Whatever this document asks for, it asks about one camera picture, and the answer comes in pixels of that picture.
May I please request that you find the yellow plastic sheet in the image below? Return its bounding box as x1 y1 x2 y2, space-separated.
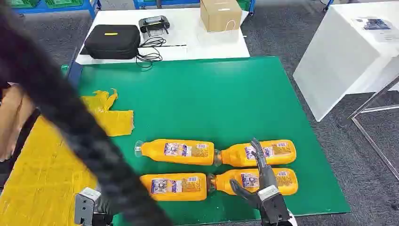
0 88 135 226

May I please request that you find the blue table frame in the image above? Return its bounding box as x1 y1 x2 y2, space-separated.
66 47 84 89

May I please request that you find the black zip case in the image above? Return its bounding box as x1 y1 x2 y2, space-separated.
80 24 142 60

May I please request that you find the orange drink bottle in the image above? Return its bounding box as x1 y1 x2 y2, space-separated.
135 138 215 166
207 168 299 197
140 172 208 202
214 139 297 168

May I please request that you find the blue rack with green crates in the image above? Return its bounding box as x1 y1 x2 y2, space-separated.
7 0 102 19

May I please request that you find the white desk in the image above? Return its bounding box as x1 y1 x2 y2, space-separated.
292 1 399 122

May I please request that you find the cardboard box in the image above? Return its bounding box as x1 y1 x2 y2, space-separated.
200 0 243 33

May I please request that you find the thick black ribbed hose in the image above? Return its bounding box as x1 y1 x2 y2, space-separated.
0 0 174 226

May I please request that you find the metal desk frame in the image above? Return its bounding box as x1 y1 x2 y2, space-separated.
347 75 399 182

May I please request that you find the printed paper sheet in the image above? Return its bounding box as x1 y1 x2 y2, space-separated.
352 16 399 43

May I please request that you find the green table mat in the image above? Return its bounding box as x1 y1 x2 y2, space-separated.
61 56 351 226

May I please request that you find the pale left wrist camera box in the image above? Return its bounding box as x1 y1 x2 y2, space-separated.
73 187 102 226

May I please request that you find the thin black cable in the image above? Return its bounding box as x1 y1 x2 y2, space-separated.
135 36 188 69

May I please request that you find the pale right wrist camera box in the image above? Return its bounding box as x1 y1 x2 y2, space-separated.
257 185 280 202

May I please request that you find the blue rack frame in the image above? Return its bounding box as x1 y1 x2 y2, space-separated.
133 0 257 16

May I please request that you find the white table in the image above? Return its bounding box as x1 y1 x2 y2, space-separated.
75 8 251 66

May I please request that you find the black handheld controller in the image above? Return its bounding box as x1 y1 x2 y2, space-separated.
138 16 171 35

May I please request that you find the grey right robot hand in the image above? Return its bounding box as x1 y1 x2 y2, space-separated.
230 137 279 209

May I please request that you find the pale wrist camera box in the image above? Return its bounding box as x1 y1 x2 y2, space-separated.
73 187 102 226
257 185 280 202

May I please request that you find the person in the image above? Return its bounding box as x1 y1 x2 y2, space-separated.
0 81 42 189

